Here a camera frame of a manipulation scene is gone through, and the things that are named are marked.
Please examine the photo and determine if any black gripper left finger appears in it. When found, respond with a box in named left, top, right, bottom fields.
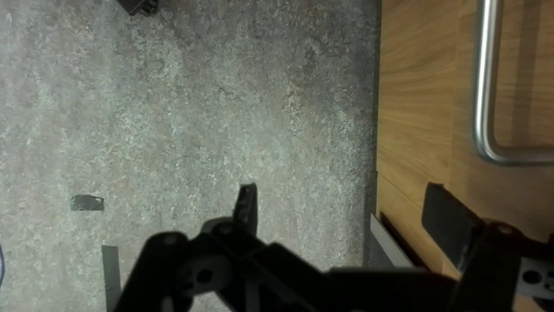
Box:
left=232, top=183, right=258, bottom=234

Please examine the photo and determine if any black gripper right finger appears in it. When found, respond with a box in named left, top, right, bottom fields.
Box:
left=420, top=183, right=483, bottom=270

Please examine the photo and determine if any white drawer with wooden front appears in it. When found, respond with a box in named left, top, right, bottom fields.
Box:
left=377, top=0, right=554, bottom=275

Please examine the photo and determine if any grey tape strip on floor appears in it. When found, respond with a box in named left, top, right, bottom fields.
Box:
left=102, top=244, right=121, bottom=312

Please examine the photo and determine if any grey tape piece on floor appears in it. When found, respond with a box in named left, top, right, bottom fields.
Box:
left=71, top=194, right=103, bottom=211

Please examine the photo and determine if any black object at top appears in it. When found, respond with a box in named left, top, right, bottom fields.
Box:
left=117, top=0, right=159, bottom=15

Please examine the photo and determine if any silver metal drawer handle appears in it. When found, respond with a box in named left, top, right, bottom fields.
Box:
left=470, top=0, right=554, bottom=166

